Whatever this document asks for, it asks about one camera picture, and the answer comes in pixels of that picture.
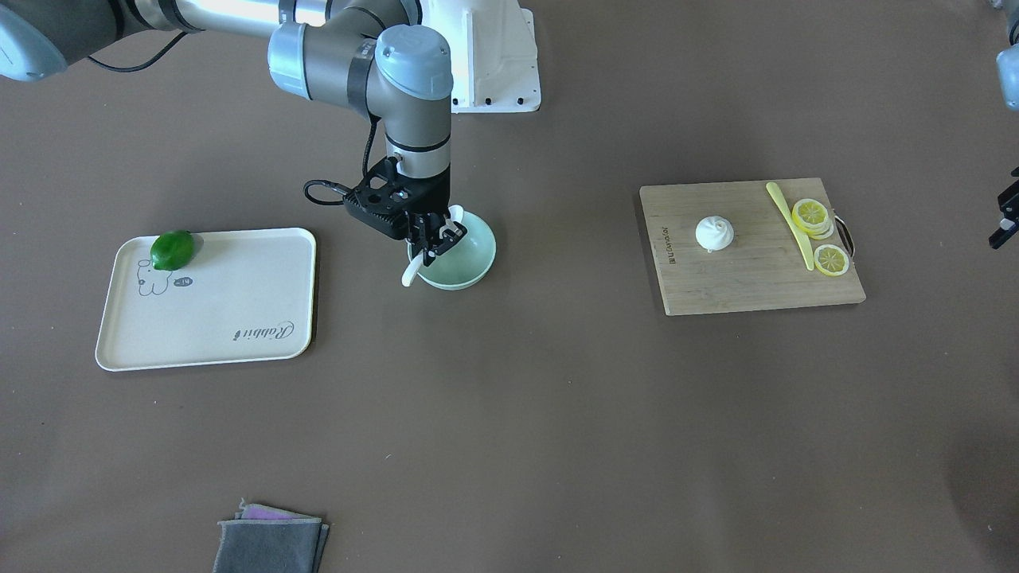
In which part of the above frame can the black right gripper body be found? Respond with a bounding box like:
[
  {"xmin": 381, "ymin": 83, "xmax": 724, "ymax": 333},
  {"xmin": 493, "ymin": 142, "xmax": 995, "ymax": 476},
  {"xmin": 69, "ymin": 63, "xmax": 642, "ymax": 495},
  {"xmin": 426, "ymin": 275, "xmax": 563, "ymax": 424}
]
[{"xmin": 343, "ymin": 157, "xmax": 451, "ymax": 240}]

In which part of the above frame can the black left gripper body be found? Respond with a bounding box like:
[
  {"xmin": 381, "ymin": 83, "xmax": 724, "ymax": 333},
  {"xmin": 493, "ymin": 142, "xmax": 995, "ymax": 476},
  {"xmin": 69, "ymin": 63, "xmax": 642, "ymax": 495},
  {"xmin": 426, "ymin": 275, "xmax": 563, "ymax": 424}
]
[{"xmin": 998, "ymin": 168, "xmax": 1019, "ymax": 225}]

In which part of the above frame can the white ceramic spoon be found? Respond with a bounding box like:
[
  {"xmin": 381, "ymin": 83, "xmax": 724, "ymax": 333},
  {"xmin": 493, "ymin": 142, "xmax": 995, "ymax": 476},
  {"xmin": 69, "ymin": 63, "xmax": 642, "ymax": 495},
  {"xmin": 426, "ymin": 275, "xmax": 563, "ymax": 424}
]
[{"xmin": 401, "ymin": 205, "xmax": 463, "ymax": 287}]

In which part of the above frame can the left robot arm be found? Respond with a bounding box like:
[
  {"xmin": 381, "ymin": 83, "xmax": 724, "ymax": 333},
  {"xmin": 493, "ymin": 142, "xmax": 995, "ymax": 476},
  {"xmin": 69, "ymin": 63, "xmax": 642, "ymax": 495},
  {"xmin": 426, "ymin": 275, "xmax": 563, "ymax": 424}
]
[{"xmin": 986, "ymin": 1, "xmax": 1018, "ymax": 250}]

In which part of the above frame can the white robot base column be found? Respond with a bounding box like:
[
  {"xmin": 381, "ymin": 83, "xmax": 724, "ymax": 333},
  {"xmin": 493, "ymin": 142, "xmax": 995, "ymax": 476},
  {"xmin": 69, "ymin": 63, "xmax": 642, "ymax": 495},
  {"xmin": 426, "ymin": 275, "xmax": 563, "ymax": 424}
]
[{"xmin": 421, "ymin": 1, "xmax": 542, "ymax": 114}]

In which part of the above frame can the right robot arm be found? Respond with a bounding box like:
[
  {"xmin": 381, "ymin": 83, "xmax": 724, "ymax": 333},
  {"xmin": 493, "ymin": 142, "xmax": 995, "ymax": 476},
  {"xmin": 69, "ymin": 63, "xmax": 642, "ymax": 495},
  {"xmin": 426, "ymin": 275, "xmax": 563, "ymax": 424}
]
[{"xmin": 1, "ymin": 1, "xmax": 468, "ymax": 266}]

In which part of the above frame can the mint green bowl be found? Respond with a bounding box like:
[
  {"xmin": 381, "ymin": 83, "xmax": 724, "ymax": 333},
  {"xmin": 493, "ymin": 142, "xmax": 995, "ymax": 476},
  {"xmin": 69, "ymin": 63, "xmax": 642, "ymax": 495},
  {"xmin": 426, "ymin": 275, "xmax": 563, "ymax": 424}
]
[{"xmin": 407, "ymin": 210, "xmax": 498, "ymax": 290}]

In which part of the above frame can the white steamed bun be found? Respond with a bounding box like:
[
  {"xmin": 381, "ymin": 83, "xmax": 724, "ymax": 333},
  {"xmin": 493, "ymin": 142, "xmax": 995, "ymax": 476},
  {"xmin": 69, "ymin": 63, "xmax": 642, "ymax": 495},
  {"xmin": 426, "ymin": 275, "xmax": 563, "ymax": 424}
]
[{"xmin": 694, "ymin": 216, "xmax": 735, "ymax": 251}]

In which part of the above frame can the lemon slice stack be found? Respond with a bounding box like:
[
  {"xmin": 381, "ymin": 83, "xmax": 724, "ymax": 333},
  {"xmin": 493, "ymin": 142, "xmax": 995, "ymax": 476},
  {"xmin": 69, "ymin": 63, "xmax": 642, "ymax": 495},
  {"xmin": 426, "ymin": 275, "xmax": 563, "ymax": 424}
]
[{"xmin": 791, "ymin": 198, "xmax": 834, "ymax": 242}]

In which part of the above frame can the yellow plastic knife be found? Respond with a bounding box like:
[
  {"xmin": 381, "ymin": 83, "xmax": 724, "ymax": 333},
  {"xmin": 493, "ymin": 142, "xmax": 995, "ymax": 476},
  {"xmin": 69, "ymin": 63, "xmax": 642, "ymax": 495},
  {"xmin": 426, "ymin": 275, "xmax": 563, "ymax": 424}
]
[{"xmin": 767, "ymin": 181, "xmax": 815, "ymax": 271}]

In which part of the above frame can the green lime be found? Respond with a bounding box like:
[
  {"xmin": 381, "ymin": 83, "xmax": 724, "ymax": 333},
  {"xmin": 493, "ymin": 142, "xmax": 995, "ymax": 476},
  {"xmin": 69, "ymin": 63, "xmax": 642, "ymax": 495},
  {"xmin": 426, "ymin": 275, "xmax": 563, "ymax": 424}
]
[{"xmin": 150, "ymin": 231, "xmax": 196, "ymax": 271}]

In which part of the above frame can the cream rabbit tray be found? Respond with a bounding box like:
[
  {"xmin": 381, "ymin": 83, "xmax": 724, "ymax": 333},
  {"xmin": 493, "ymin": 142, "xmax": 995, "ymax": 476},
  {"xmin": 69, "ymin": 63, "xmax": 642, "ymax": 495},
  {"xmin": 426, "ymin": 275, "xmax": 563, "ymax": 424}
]
[{"xmin": 95, "ymin": 228, "xmax": 317, "ymax": 372}]

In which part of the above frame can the wooden cutting board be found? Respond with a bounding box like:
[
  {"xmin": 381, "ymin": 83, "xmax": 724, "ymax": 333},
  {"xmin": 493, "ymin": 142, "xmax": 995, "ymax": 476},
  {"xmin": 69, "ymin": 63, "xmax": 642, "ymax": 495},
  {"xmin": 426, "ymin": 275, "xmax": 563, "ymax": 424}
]
[{"xmin": 639, "ymin": 181, "xmax": 866, "ymax": 316}]

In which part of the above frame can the grey folded cloth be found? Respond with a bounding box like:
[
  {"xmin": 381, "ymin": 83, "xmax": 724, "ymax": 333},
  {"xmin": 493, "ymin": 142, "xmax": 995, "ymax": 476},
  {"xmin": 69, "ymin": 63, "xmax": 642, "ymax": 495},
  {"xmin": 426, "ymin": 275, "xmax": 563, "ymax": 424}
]
[{"xmin": 213, "ymin": 501, "xmax": 330, "ymax": 572}]

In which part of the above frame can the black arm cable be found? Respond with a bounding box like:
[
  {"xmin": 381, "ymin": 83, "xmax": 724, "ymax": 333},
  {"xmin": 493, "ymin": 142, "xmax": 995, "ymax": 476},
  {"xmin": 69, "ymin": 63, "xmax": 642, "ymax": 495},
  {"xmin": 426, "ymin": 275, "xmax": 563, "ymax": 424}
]
[{"xmin": 303, "ymin": 111, "xmax": 381, "ymax": 206}]

